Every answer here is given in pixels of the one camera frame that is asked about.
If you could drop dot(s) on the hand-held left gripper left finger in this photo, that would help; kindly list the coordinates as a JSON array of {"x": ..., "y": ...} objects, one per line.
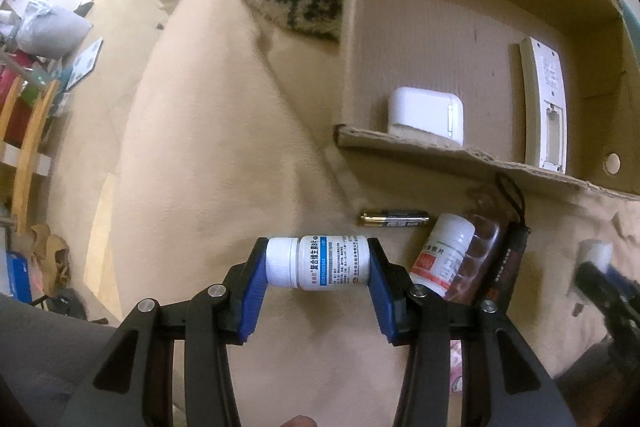
[{"x": 252, "y": 297}]

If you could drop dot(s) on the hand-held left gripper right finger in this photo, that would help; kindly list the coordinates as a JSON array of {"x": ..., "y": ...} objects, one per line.
[{"x": 380, "y": 297}]

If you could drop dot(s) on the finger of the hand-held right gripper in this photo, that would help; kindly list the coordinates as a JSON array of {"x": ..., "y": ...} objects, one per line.
[{"x": 602, "y": 289}]

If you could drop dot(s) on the white charger block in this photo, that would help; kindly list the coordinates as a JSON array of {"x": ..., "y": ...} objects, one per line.
[{"x": 596, "y": 253}]

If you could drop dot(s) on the white blue-label medicine bottle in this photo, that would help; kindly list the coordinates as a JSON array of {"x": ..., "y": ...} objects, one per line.
[{"x": 320, "y": 262}]

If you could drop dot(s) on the white red-label medicine bottle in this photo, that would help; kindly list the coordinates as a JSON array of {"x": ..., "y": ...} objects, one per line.
[{"x": 442, "y": 252}]

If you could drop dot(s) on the black gold battery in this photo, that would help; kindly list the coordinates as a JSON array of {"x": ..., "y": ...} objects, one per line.
[{"x": 395, "y": 218}]

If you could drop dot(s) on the black rectangular box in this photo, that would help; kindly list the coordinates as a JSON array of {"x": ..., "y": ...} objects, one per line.
[{"x": 507, "y": 267}]

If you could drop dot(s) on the brown translucent hair claw clip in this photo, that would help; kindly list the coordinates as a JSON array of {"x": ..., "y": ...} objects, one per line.
[{"x": 482, "y": 247}]

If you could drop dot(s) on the cardboard box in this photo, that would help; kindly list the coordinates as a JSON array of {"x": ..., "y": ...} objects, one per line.
[{"x": 450, "y": 32}]

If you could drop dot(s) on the white earbuds case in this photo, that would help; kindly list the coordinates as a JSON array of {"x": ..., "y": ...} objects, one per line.
[{"x": 425, "y": 114}]

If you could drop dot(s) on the white remote control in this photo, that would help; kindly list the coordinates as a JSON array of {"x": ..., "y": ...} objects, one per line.
[{"x": 545, "y": 107}]

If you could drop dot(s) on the person's grey trouser leg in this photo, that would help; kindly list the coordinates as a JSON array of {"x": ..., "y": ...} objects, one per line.
[{"x": 45, "y": 357}]

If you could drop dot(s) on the blue storage box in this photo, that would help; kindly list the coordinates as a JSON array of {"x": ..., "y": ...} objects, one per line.
[{"x": 15, "y": 274}]

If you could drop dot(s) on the wooden chair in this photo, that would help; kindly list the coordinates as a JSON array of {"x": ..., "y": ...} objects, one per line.
[{"x": 30, "y": 147}]

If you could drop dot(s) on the flat light blue box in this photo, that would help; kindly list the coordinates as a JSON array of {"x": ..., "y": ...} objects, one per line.
[{"x": 84, "y": 64}]

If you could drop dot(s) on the red bag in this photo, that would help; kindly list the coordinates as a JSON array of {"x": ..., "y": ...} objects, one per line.
[{"x": 12, "y": 102}]

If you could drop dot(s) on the grey bag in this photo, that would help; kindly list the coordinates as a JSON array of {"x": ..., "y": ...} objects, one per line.
[{"x": 52, "y": 29}]

